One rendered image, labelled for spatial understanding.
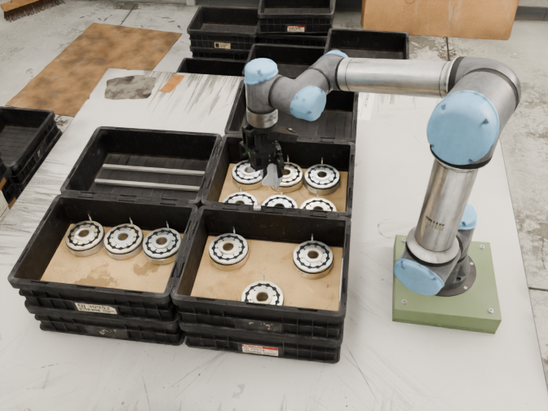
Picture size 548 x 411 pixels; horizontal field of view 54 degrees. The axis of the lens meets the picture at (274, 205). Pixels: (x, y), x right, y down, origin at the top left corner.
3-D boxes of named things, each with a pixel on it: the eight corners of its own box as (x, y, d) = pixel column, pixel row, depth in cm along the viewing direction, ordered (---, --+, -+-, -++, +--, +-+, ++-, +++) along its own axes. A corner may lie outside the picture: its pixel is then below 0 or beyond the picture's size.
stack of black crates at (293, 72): (325, 101, 306) (328, 47, 281) (320, 134, 285) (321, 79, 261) (256, 96, 311) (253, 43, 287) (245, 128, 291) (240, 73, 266)
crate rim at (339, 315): (351, 223, 139) (351, 216, 137) (345, 323, 119) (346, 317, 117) (201, 210, 144) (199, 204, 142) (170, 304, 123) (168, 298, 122)
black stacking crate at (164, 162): (226, 163, 171) (222, 134, 163) (204, 233, 151) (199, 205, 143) (107, 155, 176) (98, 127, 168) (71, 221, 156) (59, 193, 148)
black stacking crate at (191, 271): (347, 247, 146) (351, 218, 138) (342, 344, 126) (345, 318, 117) (205, 234, 151) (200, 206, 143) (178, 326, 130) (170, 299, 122)
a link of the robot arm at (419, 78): (537, 42, 100) (320, 39, 130) (519, 69, 94) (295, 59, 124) (536, 98, 107) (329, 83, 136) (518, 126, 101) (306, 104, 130)
